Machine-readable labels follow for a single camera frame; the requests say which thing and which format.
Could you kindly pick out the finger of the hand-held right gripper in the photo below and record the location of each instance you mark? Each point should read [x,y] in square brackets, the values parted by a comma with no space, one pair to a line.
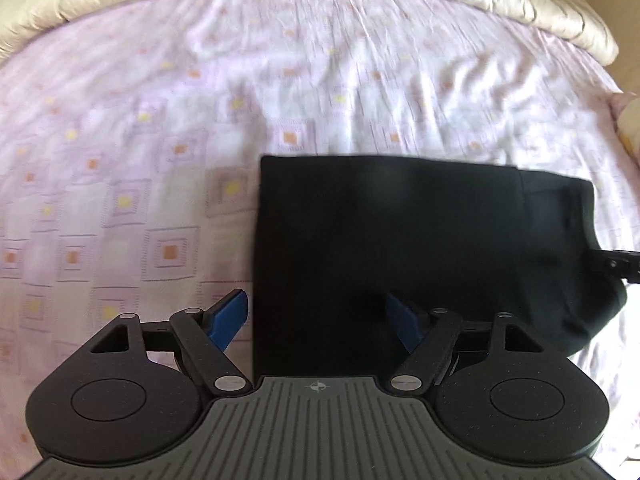
[612,262]

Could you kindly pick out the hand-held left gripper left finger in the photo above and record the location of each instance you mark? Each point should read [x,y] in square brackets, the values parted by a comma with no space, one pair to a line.
[227,317]

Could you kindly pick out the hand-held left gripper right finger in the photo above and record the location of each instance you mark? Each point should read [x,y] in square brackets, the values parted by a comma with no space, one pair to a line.
[407,322]

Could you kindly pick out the black pants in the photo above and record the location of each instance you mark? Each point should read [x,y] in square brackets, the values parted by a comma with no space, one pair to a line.
[375,235]

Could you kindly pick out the pink patterned bed sheet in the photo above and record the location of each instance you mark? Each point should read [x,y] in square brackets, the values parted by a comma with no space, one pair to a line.
[150,110]

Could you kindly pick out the light wooden headboard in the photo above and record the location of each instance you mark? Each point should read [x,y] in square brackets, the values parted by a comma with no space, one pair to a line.
[607,5]

